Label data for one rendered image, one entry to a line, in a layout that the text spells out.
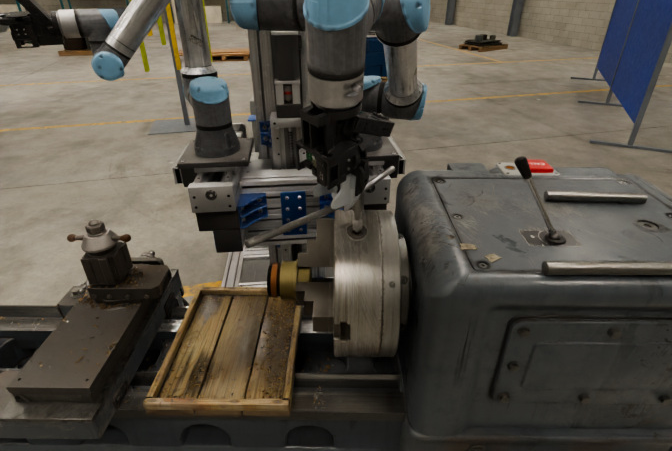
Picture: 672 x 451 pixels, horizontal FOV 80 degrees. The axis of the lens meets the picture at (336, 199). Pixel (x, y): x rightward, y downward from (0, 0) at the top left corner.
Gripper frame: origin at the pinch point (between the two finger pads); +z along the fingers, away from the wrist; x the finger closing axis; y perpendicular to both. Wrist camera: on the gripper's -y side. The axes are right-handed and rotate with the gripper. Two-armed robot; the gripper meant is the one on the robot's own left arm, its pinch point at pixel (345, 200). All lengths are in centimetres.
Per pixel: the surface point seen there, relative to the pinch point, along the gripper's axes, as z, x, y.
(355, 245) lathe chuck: 10.6, 2.1, -0.9
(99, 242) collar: 21, -46, 33
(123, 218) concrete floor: 176, -250, -3
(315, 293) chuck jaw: 22.3, -1.7, 6.5
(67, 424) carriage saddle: 38, -21, 54
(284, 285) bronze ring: 23.4, -8.4, 9.3
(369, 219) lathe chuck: 10.6, -0.8, -8.1
